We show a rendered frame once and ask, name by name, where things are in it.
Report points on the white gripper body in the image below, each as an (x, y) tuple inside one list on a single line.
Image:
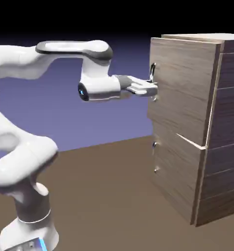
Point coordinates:
[(141, 87)]

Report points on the large wooden cabinet door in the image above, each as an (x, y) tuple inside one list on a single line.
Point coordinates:
[(183, 88)]

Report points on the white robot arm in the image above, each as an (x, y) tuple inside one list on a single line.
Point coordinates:
[(28, 60)]

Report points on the small wooden cabinet door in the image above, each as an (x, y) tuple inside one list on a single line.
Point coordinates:
[(177, 172)]

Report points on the wooden cabinet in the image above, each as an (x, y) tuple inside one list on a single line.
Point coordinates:
[(224, 137)]

